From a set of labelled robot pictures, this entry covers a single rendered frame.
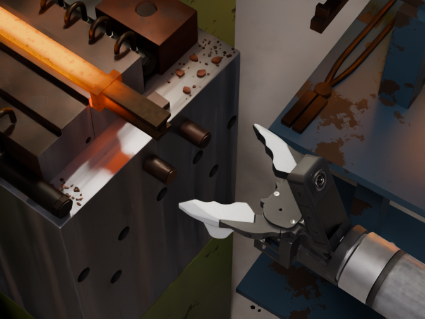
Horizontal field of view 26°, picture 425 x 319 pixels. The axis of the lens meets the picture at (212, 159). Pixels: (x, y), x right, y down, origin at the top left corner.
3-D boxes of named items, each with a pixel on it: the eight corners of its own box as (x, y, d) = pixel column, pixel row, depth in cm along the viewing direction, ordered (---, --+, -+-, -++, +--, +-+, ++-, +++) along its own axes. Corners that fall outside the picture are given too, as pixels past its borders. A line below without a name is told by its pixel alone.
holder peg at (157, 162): (178, 176, 128) (177, 165, 126) (166, 188, 127) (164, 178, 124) (155, 161, 129) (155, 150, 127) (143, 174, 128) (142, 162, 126)
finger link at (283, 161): (251, 147, 120) (273, 205, 115) (253, 119, 115) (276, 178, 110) (274, 142, 120) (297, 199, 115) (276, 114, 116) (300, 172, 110)
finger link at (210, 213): (178, 245, 111) (255, 248, 111) (177, 220, 107) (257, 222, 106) (180, 223, 113) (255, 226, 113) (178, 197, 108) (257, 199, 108)
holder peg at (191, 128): (212, 140, 131) (212, 129, 129) (200, 153, 130) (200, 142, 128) (190, 127, 133) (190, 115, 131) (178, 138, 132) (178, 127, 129)
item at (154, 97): (147, 126, 126) (147, 121, 125) (131, 114, 127) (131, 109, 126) (170, 107, 127) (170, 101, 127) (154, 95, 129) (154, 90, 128)
